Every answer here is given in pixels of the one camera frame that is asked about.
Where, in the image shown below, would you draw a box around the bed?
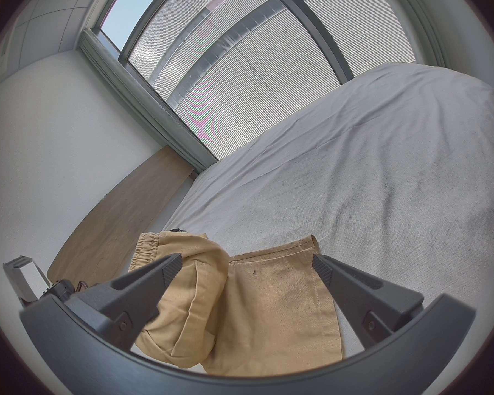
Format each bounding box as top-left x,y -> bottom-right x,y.
47,62 -> 494,370

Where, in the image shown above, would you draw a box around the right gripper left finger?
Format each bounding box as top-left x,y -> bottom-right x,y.
64,252 -> 183,351

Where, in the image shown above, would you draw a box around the window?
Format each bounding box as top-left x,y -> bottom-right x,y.
99,0 -> 417,162

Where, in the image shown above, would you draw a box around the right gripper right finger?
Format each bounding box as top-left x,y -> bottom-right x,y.
311,253 -> 425,351

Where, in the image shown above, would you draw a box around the tan shorts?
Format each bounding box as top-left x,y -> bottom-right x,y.
128,230 -> 345,378

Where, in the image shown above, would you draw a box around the blue-green curtain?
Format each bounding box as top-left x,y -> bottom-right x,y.
77,26 -> 209,174
378,0 -> 458,67

